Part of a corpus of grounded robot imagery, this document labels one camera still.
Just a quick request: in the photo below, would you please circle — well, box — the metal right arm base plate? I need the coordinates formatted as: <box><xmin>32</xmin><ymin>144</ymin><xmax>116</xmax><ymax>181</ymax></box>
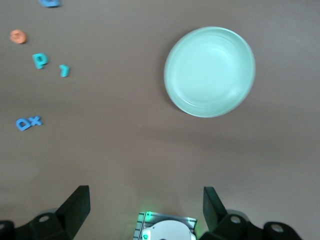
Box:
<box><xmin>134</xmin><ymin>211</ymin><xmax>198</xmax><ymax>240</ymax></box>

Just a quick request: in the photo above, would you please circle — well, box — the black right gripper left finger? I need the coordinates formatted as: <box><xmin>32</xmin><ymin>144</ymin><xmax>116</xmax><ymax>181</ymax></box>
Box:
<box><xmin>0</xmin><ymin>185</ymin><xmax>91</xmax><ymax>240</ymax></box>

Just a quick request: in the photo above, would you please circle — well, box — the blue foam number six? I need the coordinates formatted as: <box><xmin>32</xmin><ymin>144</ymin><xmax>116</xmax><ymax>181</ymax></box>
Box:
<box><xmin>38</xmin><ymin>0</ymin><xmax>62</xmax><ymax>8</ymax></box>

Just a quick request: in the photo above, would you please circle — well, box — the mint green round plate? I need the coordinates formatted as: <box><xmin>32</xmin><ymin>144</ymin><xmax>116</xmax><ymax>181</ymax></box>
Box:
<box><xmin>163</xmin><ymin>26</ymin><xmax>256</xmax><ymax>118</ymax></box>

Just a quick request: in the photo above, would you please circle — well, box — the blue foam letter D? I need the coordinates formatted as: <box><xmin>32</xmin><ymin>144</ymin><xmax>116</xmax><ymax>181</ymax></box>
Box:
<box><xmin>15</xmin><ymin>117</ymin><xmax>32</xmax><ymax>132</ymax></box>

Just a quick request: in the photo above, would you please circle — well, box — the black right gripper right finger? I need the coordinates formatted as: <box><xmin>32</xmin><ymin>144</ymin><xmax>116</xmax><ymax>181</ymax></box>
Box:
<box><xmin>199</xmin><ymin>186</ymin><xmax>303</xmax><ymax>240</ymax></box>

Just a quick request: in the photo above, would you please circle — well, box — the teal foam letter p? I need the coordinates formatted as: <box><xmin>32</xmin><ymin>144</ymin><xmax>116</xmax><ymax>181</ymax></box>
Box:
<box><xmin>31</xmin><ymin>52</ymin><xmax>50</xmax><ymax>70</ymax></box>

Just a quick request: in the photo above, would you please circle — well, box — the teal foam letter l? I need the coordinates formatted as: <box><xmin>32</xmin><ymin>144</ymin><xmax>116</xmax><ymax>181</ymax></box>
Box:
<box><xmin>58</xmin><ymin>64</ymin><xmax>71</xmax><ymax>78</ymax></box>

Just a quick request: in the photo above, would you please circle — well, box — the blue foam letter x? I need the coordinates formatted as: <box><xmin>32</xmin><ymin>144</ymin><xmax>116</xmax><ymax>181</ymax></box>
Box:
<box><xmin>29</xmin><ymin>115</ymin><xmax>44</xmax><ymax>127</ymax></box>

